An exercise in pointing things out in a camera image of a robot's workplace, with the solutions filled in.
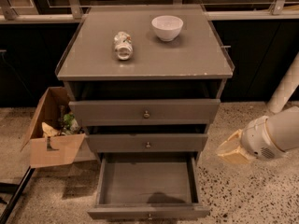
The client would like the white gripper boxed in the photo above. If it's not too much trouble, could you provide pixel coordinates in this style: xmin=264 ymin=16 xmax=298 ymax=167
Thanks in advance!
xmin=216 ymin=116 xmax=285 ymax=164

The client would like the grey bottom drawer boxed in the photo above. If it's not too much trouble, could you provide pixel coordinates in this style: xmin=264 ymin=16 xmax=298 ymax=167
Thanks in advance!
xmin=88 ymin=152 xmax=209 ymax=220

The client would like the grey drawer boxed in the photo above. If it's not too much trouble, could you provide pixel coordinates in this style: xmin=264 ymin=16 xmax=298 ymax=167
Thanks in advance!
xmin=68 ymin=81 xmax=221 ymax=127
xmin=88 ymin=152 xmax=209 ymax=220
xmin=87 ymin=124 xmax=208 ymax=152

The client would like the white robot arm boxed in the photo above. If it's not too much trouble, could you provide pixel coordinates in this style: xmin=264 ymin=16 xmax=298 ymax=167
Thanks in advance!
xmin=216 ymin=106 xmax=299 ymax=164

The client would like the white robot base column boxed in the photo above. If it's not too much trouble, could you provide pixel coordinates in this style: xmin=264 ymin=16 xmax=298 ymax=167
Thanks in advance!
xmin=267 ymin=52 xmax=299 ymax=114

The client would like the grey top drawer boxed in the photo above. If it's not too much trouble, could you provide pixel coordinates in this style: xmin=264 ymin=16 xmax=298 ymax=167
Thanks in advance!
xmin=68 ymin=81 xmax=221 ymax=127

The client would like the grey drawer cabinet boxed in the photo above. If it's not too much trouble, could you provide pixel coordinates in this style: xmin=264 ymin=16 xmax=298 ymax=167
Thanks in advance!
xmin=54 ymin=4 xmax=235 ymax=166

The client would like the grey middle drawer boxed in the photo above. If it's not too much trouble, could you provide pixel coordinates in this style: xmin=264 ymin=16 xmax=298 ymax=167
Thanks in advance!
xmin=87 ymin=124 xmax=208 ymax=152

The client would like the white ceramic bowl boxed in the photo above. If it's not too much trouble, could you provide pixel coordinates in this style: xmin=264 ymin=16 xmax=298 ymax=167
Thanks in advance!
xmin=151 ymin=15 xmax=184 ymax=41

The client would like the crushed white soda can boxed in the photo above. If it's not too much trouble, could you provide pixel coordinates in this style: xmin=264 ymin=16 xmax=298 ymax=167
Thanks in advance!
xmin=114 ymin=32 xmax=134 ymax=61

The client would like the trash inside cardboard box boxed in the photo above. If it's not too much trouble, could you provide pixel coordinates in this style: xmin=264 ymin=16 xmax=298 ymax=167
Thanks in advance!
xmin=41 ymin=105 xmax=82 ymax=138

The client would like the open cardboard box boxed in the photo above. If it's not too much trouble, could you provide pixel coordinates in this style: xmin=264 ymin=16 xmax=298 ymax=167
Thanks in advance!
xmin=21 ymin=87 xmax=91 ymax=168

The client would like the black metal floor stand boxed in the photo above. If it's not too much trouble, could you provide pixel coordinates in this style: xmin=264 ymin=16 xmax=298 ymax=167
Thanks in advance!
xmin=0 ymin=166 xmax=35 ymax=224

